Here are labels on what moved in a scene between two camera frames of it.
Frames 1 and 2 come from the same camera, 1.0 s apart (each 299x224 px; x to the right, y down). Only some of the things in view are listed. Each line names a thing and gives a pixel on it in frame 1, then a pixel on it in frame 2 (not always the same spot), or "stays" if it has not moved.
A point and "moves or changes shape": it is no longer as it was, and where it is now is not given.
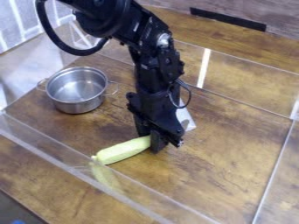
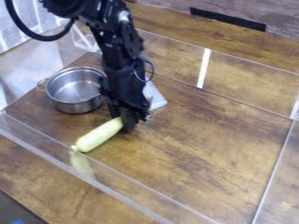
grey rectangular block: x=184 y=116 moves or changes shape
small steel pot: x=78 y=89 stays
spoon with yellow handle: x=123 y=150 to x=98 y=136
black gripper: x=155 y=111 to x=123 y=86
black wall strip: x=234 y=20 stays
